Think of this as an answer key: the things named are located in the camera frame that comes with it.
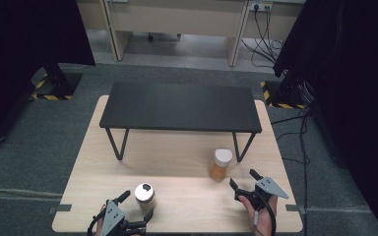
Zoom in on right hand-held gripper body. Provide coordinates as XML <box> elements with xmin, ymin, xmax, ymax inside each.
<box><xmin>233</xmin><ymin>176</ymin><xmax>290</xmax><ymax>211</ymax></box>

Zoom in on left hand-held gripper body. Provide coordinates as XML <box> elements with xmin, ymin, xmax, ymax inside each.
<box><xmin>91</xmin><ymin>200</ymin><xmax>148</xmax><ymax>236</ymax></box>

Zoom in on silver-lid spice jar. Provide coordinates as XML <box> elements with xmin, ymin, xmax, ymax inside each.
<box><xmin>134</xmin><ymin>182</ymin><xmax>158</xmax><ymax>212</ymax></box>

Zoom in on white-lid orange spice jar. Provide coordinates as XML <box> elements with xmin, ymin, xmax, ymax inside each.
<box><xmin>208</xmin><ymin>147</ymin><xmax>234</xmax><ymax>183</ymax></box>

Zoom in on black shelf with metal legs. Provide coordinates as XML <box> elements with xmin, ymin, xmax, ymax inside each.
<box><xmin>98</xmin><ymin>81</ymin><xmax>263</xmax><ymax>163</ymax></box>

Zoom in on person's left hand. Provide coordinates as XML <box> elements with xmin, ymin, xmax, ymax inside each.
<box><xmin>94</xmin><ymin>205</ymin><xmax>142</xmax><ymax>236</ymax></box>

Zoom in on person's right hand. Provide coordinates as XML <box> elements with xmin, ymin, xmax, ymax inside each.
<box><xmin>238</xmin><ymin>194</ymin><xmax>279</xmax><ymax>236</ymax></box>

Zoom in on black striped-edge stand base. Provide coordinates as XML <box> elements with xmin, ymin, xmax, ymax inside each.
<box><xmin>31</xmin><ymin>63</ymin><xmax>84</xmax><ymax>102</ymax></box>
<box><xmin>260</xmin><ymin>77</ymin><xmax>310</xmax><ymax>110</ymax></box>

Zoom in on black curtain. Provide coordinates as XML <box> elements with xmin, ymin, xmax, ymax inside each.
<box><xmin>273</xmin><ymin>0</ymin><xmax>378</xmax><ymax>236</ymax></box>
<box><xmin>0</xmin><ymin>0</ymin><xmax>96</xmax><ymax>150</ymax></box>

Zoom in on beige office desk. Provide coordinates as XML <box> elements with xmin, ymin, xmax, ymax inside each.
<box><xmin>75</xmin><ymin>0</ymin><xmax>307</xmax><ymax>68</ymax></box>

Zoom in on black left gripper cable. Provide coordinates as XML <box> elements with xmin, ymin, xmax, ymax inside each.
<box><xmin>87</xmin><ymin>209</ymin><xmax>107</xmax><ymax>236</ymax></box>

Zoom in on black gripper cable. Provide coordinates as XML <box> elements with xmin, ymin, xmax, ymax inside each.
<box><xmin>257</xmin><ymin>192</ymin><xmax>278</xmax><ymax>236</ymax></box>
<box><xmin>87</xmin><ymin>209</ymin><xmax>107</xmax><ymax>236</ymax></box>

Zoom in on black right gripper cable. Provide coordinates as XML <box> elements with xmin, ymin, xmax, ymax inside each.
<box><xmin>257</xmin><ymin>192</ymin><xmax>278</xmax><ymax>236</ymax></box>

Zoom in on grey table bracket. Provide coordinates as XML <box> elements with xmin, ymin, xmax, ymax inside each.
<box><xmin>284</xmin><ymin>204</ymin><xmax>307</xmax><ymax>214</ymax></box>
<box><xmin>47</xmin><ymin>204</ymin><xmax>73</xmax><ymax>214</ymax></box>

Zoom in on black floor cable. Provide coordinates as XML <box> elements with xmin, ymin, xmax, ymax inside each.
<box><xmin>270</xmin><ymin>107</ymin><xmax>312</xmax><ymax>236</ymax></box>

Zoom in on beige floor cable strip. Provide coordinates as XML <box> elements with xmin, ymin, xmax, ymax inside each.
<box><xmin>0</xmin><ymin>188</ymin><xmax>64</xmax><ymax>200</ymax></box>

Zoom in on black cables below socket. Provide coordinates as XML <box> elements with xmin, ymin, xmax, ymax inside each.
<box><xmin>240</xmin><ymin>6</ymin><xmax>287</xmax><ymax>70</ymax></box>

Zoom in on white wall power socket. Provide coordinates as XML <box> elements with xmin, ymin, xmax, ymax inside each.
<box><xmin>249</xmin><ymin>0</ymin><xmax>274</xmax><ymax>13</ymax></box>

